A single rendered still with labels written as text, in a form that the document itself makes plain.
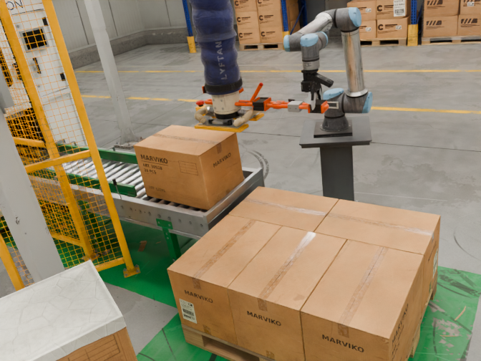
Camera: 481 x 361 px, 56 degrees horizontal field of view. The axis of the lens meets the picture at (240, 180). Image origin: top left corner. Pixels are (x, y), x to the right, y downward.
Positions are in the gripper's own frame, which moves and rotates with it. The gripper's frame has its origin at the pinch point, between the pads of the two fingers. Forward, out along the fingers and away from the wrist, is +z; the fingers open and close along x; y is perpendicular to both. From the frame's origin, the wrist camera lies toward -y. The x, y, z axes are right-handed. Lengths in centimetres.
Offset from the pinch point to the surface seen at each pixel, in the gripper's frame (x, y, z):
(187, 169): 23, 83, 38
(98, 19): -160, 344, -36
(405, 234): 8, -49, 67
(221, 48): 8, 52, -34
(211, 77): 12, 59, -18
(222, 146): 0, 69, 31
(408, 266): 34, -57, 67
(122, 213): 37, 141, 75
